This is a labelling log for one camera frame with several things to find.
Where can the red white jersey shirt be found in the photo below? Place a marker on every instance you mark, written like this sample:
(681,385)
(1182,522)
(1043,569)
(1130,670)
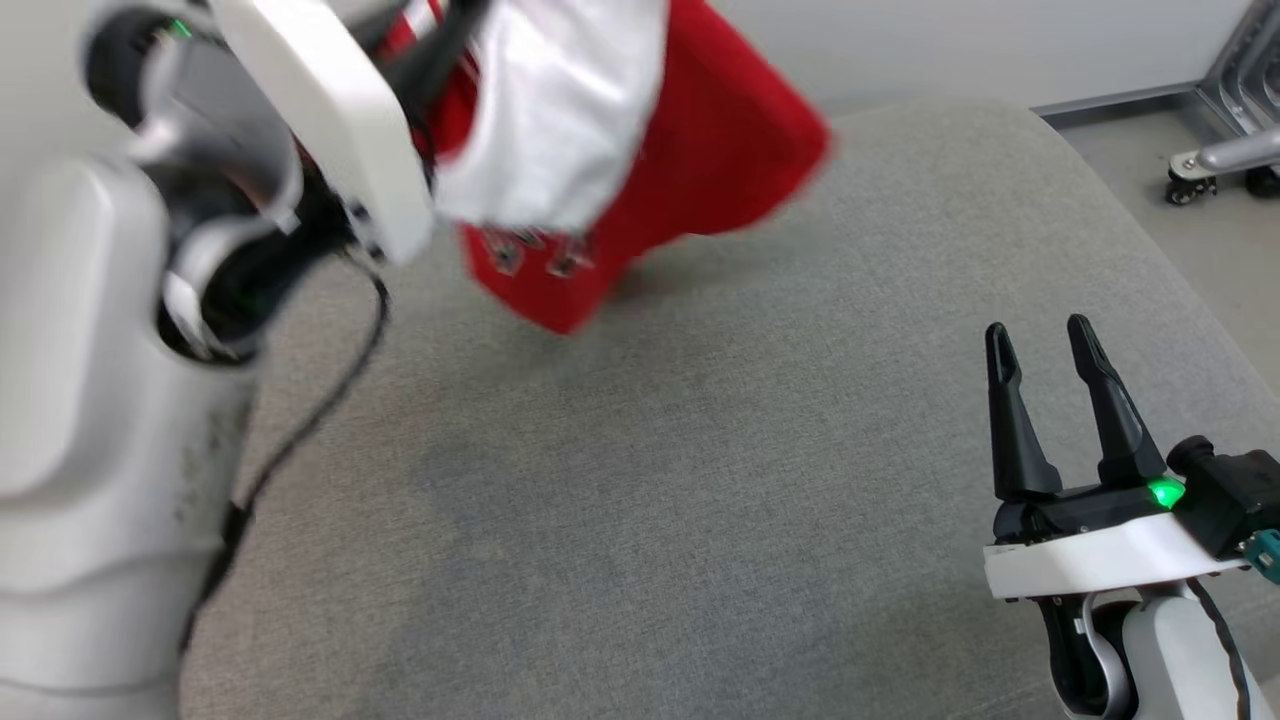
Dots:
(710,150)

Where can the grey metal wheeled stand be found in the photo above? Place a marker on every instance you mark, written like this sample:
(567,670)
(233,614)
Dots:
(1245,90)

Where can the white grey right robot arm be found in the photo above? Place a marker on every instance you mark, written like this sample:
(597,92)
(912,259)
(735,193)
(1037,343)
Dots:
(1170,660)

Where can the black caster wheel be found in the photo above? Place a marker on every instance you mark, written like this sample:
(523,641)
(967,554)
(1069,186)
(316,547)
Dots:
(1192,190)
(1264,181)

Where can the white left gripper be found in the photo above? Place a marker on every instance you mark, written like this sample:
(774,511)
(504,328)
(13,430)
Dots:
(340,120)

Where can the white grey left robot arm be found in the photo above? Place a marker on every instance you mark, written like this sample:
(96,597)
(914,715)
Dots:
(70,400)

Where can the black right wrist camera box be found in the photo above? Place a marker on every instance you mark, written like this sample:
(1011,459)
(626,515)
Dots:
(1225,495)

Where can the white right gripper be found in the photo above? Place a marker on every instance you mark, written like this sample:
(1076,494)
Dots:
(1090,560)

